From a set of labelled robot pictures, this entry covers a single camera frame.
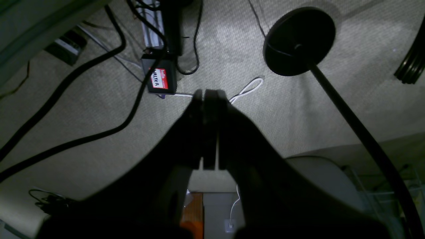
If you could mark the black power adapter red label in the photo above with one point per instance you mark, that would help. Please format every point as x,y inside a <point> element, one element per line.
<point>163,80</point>

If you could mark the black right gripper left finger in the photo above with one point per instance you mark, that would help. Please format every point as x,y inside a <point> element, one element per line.
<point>146,202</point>

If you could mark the black round lamp stand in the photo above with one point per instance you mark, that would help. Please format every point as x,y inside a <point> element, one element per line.
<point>295,44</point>

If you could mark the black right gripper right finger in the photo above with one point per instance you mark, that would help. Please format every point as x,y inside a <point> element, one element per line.
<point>305,197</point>

